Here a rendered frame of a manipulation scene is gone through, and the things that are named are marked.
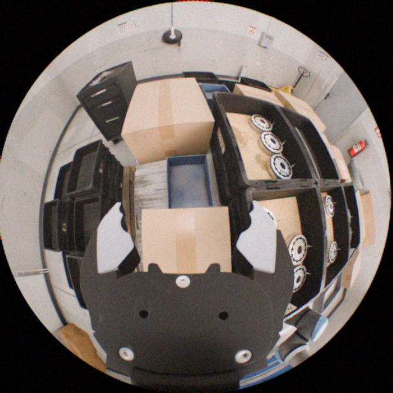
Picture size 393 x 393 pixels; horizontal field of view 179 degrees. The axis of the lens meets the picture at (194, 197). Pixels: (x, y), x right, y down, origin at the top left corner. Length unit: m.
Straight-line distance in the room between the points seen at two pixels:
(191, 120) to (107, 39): 3.17
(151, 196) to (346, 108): 3.81
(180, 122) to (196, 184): 0.24
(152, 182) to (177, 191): 0.11
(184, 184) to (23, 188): 2.61
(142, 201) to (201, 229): 0.29
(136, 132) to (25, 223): 2.48
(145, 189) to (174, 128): 0.26
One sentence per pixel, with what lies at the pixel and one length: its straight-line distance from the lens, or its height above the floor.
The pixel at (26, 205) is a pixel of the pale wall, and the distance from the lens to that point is 2.70.
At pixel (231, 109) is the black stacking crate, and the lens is 0.60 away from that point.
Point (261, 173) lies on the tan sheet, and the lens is 0.45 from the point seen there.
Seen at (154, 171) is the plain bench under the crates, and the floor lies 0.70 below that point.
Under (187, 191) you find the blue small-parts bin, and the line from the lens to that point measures 0.48.
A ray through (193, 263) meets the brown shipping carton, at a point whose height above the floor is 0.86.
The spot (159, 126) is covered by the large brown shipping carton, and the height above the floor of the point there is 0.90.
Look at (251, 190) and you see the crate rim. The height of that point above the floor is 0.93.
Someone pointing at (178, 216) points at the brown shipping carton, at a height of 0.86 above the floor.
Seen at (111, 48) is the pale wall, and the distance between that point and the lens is 3.38.
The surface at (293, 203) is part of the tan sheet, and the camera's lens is 0.51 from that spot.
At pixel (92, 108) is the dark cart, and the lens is 1.47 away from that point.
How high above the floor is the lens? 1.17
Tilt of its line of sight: 75 degrees down
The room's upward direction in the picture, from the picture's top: 10 degrees clockwise
